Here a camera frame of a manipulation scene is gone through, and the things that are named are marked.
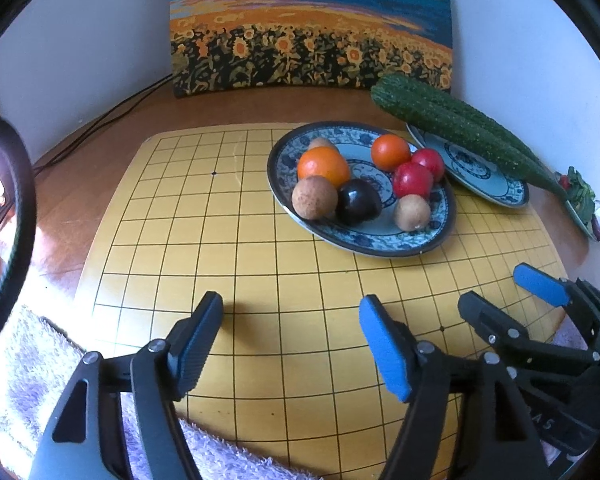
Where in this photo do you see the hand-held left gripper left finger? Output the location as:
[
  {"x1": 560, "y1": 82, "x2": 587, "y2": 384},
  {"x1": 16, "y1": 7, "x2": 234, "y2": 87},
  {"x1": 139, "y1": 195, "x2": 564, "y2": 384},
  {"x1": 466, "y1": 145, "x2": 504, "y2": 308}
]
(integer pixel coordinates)
[{"x1": 30, "y1": 290, "x2": 224, "y2": 480}]

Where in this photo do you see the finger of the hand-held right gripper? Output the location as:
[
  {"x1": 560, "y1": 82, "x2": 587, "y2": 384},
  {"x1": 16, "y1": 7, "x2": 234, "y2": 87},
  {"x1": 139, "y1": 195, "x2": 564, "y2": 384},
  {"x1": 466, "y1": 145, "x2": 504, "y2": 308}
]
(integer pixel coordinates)
[
  {"x1": 457, "y1": 291, "x2": 600, "y2": 368},
  {"x1": 512, "y1": 262, "x2": 600, "y2": 346}
]

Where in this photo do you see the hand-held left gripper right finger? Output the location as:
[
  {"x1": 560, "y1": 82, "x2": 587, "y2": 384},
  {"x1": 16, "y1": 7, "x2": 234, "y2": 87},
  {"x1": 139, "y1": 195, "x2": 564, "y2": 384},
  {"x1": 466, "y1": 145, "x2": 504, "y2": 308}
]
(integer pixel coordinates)
[{"x1": 359, "y1": 294, "x2": 551, "y2": 480}]

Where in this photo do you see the blue patterned porcelain plate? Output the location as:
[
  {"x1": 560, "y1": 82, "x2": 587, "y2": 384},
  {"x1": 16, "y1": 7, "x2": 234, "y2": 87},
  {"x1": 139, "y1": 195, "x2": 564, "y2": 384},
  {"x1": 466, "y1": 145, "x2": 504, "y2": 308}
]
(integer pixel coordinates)
[
  {"x1": 266, "y1": 121, "x2": 457, "y2": 259},
  {"x1": 405, "y1": 121, "x2": 530, "y2": 208}
]

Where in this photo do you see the medium tan asian pear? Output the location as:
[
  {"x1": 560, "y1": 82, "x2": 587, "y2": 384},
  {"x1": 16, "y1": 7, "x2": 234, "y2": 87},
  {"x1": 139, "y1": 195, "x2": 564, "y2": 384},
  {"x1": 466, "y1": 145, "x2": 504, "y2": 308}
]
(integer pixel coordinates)
[{"x1": 393, "y1": 194, "x2": 431, "y2": 232}]

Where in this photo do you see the dark purple plum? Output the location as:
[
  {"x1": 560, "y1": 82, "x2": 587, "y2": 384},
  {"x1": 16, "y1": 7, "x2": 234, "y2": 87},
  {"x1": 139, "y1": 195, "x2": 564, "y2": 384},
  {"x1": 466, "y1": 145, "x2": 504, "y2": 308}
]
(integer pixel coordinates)
[{"x1": 336, "y1": 178, "x2": 383, "y2": 227}]

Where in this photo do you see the large red apple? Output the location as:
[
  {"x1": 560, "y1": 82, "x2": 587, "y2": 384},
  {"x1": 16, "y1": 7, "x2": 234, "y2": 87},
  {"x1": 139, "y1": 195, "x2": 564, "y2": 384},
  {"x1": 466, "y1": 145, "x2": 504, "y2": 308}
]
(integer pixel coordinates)
[{"x1": 393, "y1": 161, "x2": 435, "y2": 200}]

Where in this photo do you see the small red apple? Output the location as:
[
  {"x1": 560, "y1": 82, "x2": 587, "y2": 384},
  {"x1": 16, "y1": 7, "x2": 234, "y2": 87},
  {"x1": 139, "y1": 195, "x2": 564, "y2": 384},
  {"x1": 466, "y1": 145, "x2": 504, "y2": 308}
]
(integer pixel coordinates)
[{"x1": 411, "y1": 148, "x2": 446, "y2": 182}]

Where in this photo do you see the large tan asian pear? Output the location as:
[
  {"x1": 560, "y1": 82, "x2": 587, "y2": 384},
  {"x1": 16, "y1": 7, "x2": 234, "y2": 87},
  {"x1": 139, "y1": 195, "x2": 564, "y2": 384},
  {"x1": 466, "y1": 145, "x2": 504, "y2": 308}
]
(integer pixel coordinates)
[{"x1": 291, "y1": 175, "x2": 339, "y2": 221}]

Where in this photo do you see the large orange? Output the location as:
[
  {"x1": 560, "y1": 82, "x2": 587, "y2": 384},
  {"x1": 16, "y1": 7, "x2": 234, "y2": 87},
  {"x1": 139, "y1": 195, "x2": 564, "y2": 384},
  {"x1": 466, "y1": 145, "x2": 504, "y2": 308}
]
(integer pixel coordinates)
[{"x1": 297, "y1": 146, "x2": 352, "y2": 187}]

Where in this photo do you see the small green-rimmed dish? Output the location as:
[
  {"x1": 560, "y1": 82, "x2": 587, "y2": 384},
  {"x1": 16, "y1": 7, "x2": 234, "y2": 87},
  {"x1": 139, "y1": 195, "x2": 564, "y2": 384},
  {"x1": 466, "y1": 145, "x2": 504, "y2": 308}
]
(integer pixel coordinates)
[{"x1": 555, "y1": 171, "x2": 600, "y2": 242}]

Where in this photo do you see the green leafy vegetable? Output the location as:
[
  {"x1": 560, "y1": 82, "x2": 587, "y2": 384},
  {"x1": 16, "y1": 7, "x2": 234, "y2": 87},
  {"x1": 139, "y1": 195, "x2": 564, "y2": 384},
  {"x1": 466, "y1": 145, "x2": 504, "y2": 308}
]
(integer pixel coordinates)
[{"x1": 566, "y1": 166, "x2": 597, "y2": 221}]

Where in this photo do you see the yellow grid board mat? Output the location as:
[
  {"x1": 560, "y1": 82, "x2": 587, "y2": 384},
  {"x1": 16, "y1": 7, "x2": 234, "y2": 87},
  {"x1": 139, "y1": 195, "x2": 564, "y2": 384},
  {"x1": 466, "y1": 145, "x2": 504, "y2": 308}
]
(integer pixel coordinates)
[{"x1": 74, "y1": 122, "x2": 570, "y2": 476}]

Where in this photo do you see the green bumpy cucumber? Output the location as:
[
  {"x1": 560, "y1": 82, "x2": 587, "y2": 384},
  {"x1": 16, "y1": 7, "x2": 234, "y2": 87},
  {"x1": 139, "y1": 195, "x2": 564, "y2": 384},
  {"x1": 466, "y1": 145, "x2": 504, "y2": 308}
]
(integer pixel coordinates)
[
  {"x1": 432, "y1": 91, "x2": 548, "y2": 173},
  {"x1": 370, "y1": 72, "x2": 567, "y2": 196}
]

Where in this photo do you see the orange-red tomato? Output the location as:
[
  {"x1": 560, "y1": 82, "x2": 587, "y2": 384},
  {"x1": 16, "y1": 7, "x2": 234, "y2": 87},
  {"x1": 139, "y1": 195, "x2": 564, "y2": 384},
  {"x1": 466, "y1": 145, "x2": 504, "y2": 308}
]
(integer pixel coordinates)
[{"x1": 371, "y1": 134, "x2": 412, "y2": 172}]

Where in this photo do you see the black curved hoop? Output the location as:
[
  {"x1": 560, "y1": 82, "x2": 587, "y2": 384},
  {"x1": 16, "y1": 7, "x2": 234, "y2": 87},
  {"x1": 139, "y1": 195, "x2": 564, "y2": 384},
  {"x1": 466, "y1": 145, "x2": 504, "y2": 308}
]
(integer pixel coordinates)
[{"x1": 0, "y1": 115, "x2": 37, "y2": 323}]

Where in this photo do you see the sunflower field painting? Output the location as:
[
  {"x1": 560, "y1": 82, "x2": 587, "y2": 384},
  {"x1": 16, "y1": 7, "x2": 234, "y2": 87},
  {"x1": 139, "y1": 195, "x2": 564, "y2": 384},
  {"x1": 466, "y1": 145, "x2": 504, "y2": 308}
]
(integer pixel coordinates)
[{"x1": 169, "y1": 0, "x2": 454, "y2": 99}]

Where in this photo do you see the black cable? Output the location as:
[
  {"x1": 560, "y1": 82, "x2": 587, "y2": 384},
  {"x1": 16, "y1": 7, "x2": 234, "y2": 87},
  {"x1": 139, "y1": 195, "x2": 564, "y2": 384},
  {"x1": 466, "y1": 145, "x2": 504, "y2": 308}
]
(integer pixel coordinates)
[
  {"x1": 32, "y1": 74, "x2": 173, "y2": 167},
  {"x1": 32, "y1": 80, "x2": 175, "y2": 175}
]

